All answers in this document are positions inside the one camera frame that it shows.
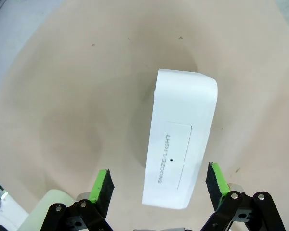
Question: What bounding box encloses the white digital alarm clock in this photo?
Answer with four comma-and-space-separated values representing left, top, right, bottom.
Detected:
141, 68, 218, 209

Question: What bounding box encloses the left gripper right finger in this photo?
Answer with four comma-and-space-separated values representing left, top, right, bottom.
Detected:
201, 161, 286, 231

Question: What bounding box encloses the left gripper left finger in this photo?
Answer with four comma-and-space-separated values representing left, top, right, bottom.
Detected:
43, 168, 115, 231

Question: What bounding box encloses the pale green plastic cup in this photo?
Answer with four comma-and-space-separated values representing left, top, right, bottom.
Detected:
20, 189, 78, 231

